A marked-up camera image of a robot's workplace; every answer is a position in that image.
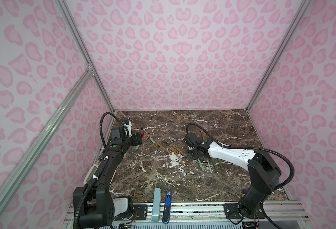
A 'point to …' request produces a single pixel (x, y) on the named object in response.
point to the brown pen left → (164, 149)
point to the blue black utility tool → (166, 211)
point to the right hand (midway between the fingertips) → (191, 154)
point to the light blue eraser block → (156, 207)
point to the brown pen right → (179, 151)
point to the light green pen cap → (152, 140)
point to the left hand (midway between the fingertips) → (137, 134)
